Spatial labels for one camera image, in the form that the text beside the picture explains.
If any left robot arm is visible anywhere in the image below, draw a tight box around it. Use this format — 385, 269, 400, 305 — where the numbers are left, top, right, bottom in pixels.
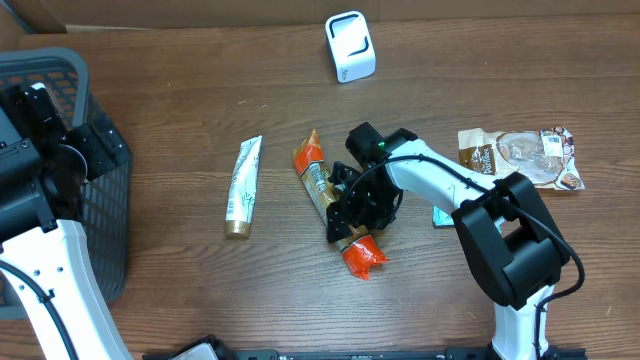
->
1, 82, 131, 359

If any red orange spaghetti pack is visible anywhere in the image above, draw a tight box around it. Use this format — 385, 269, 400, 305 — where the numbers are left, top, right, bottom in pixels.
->
292, 129, 388, 280

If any white cream tube gold cap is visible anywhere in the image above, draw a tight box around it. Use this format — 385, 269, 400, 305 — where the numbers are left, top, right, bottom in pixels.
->
224, 136, 262, 239

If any grey plastic shopping basket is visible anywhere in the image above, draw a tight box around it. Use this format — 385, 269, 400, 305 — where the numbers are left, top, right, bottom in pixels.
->
1, 47, 132, 302

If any green teal snack packet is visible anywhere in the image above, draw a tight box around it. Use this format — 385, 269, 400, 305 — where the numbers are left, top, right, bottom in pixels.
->
432, 206, 454, 228

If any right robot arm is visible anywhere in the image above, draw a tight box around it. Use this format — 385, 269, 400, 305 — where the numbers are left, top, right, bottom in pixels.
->
327, 122, 573, 359

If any beige brown snack pouch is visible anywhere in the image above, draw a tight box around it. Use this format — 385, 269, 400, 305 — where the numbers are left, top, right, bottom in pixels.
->
458, 126, 585, 191

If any white barcode scanner box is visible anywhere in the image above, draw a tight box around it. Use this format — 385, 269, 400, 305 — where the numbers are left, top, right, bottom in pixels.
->
325, 10, 376, 83

